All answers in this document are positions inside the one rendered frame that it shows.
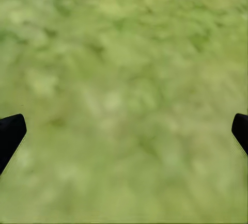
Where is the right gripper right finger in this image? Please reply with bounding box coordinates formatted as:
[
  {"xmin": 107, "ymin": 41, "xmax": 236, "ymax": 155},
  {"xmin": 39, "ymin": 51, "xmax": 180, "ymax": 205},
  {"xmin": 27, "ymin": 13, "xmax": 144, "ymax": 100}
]
[{"xmin": 231, "ymin": 113, "xmax": 248, "ymax": 155}]

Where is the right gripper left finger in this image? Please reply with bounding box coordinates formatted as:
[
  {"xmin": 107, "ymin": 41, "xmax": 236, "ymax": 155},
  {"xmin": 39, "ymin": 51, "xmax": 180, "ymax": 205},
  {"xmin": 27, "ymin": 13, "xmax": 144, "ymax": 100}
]
[{"xmin": 0, "ymin": 114, "xmax": 27, "ymax": 175}]

